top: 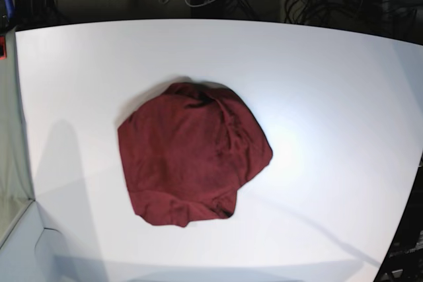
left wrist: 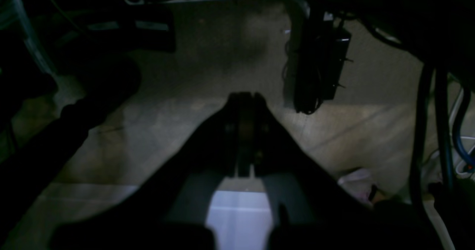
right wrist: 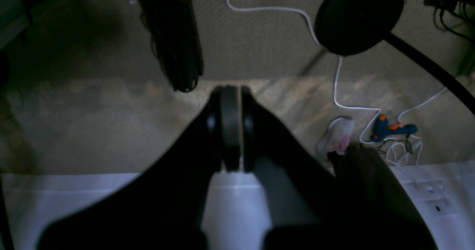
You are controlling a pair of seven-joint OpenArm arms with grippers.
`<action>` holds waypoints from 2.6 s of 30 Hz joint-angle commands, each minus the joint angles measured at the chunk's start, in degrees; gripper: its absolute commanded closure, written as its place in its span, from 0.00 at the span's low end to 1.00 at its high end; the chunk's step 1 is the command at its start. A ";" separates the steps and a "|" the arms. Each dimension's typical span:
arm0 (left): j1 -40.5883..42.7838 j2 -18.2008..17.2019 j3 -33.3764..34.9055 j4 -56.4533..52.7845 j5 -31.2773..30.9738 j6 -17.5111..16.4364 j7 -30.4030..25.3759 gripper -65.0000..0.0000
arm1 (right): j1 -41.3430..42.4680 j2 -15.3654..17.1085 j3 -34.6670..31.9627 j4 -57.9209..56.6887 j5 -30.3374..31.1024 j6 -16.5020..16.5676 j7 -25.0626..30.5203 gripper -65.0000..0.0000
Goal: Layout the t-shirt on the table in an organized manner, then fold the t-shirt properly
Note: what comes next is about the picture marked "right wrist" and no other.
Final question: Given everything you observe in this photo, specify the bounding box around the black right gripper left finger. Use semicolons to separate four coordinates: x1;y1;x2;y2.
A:
37;86;240;250

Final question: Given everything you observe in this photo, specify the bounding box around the blue orange glue gun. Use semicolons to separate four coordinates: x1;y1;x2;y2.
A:
370;114;418;142

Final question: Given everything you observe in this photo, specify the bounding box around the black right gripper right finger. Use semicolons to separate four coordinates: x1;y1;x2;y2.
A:
241;87;437;250

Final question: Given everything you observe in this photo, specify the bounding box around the black equipment leg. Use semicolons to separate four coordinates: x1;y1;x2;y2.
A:
139;0;204;93

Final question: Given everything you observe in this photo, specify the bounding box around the white cable on floor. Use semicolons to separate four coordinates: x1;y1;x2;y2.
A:
202;0;451;166

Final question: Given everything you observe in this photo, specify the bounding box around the white pink cloth scrap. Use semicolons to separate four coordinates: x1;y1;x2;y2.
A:
316;117;354;156

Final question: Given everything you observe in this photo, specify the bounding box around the black round stand base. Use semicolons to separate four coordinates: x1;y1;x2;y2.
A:
314;0;404;56

